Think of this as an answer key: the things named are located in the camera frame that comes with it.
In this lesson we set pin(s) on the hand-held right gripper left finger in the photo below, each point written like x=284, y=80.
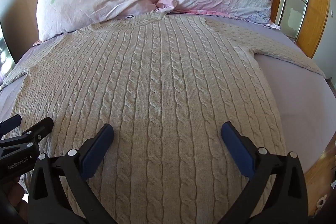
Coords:
x=97, y=148

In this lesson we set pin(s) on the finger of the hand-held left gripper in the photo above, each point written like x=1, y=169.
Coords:
x=11, y=121
x=39, y=127

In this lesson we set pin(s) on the person's left hand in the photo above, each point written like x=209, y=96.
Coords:
x=16, y=193

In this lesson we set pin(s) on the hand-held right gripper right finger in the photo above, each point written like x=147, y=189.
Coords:
x=237, y=150

